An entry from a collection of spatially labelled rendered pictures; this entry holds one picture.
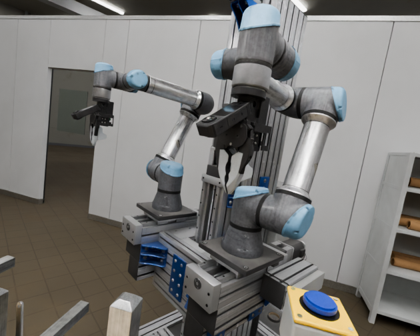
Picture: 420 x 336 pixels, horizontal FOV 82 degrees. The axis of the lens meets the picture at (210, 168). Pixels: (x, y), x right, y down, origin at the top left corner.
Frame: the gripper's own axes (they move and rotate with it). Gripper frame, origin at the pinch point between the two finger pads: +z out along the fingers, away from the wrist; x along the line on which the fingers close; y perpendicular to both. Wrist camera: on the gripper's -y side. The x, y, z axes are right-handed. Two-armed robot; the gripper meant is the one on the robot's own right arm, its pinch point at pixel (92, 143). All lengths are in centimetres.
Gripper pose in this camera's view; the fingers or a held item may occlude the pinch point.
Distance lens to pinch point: 122.9
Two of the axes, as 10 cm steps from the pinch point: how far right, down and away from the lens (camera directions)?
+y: 7.2, 0.3, 6.9
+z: -1.5, 9.8, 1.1
